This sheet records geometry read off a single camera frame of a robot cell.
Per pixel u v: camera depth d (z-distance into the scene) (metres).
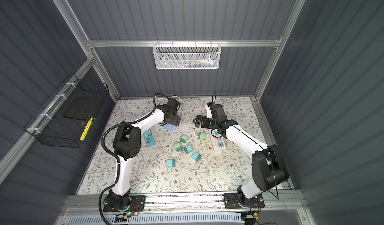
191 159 0.89
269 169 0.44
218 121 0.67
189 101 1.19
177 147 0.91
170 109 0.76
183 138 0.95
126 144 0.58
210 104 0.79
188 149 0.91
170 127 1.00
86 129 0.69
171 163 0.85
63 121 0.71
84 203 0.76
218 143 0.92
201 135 0.96
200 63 0.91
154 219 0.77
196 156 0.87
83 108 0.77
